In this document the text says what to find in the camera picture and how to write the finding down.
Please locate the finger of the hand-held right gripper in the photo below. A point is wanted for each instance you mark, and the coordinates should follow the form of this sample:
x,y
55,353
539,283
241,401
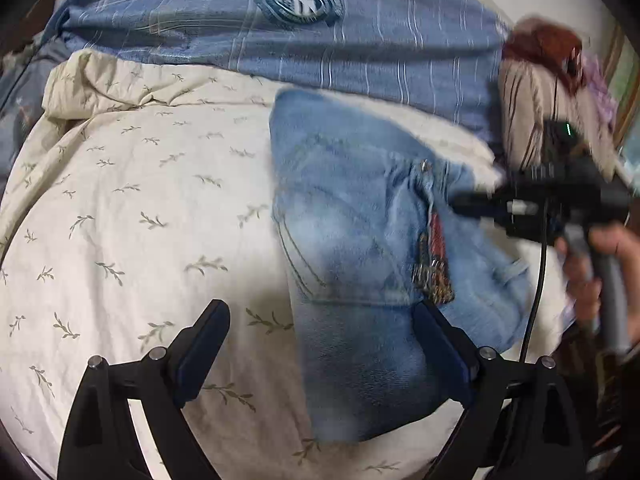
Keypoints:
x,y
480,206

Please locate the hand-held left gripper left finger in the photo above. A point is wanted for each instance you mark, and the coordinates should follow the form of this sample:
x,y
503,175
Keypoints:
x,y
197,355

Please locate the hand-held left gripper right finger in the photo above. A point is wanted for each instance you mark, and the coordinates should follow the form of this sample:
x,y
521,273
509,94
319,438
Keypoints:
x,y
441,346

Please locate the blue denim pants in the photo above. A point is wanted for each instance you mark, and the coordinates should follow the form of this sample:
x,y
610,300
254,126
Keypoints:
x,y
350,210

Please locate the person's right hand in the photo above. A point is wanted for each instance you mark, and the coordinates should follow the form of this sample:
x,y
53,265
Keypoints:
x,y
622,250

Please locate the beige striped pillow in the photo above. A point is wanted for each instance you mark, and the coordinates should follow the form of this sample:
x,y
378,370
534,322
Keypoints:
x,y
530,105

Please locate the purple cloth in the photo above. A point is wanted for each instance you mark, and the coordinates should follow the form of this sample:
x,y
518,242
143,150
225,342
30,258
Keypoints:
x,y
600,90

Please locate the dark red cushion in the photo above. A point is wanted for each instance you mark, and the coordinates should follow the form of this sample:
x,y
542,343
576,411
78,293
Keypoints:
x,y
540,42

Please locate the cream leaf-print blanket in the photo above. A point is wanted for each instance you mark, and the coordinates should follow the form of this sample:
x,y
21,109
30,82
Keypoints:
x,y
125,210

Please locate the grey patterned quilt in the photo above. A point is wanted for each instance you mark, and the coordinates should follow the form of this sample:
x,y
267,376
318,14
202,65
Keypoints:
x,y
20,105

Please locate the blue plaid pillow with emblem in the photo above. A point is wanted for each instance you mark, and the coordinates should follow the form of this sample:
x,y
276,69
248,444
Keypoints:
x,y
225,35

